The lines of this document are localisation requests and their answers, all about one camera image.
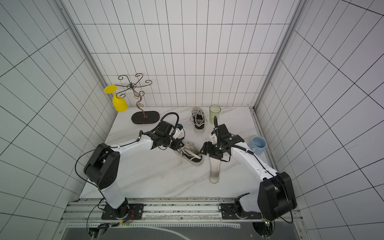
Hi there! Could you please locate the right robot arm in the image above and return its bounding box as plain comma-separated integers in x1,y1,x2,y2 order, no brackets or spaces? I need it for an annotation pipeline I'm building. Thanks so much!
200,123,298,222

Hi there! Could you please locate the black white sneaker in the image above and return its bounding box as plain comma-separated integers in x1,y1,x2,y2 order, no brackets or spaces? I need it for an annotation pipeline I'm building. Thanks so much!
177,141,204,167
191,107,206,133

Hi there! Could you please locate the blue mug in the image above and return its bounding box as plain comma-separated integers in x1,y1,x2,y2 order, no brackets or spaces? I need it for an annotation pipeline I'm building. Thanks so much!
248,136,267,156

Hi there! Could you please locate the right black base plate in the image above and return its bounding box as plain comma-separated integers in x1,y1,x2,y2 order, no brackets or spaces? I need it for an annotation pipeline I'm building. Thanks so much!
218,203,262,220

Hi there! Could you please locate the green transparent cup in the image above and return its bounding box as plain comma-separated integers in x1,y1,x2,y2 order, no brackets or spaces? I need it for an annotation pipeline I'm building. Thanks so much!
209,105,222,124

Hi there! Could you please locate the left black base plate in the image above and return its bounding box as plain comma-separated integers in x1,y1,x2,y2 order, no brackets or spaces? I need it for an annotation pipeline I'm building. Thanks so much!
101,204,145,221

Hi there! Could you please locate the right white insole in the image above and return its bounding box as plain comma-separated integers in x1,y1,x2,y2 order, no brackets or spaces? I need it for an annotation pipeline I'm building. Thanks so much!
210,158,221,184

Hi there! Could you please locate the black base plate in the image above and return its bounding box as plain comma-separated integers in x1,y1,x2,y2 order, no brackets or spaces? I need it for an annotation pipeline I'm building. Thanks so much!
218,203,262,220
101,204,145,221

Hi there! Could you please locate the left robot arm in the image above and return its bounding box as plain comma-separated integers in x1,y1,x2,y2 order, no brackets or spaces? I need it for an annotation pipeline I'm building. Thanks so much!
84,121,184,220

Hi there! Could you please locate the aluminium mounting rail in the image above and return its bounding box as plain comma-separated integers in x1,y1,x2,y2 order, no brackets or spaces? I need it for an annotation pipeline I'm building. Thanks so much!
61,197,301,224

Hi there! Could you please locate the yellow plastic wine glass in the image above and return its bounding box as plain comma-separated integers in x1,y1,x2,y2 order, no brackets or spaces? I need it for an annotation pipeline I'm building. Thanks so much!
104,85,129,113

